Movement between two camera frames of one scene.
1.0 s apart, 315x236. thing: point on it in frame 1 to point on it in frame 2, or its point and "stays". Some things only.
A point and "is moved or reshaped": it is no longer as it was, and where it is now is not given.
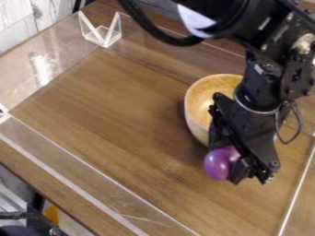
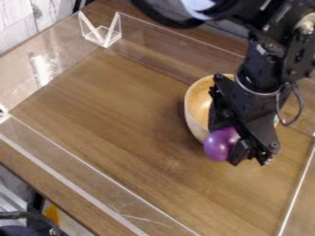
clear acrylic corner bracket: x=102 y=36 stays
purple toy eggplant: x=218 y=160 is moved or reshaped
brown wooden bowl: x=198 y=100 stays
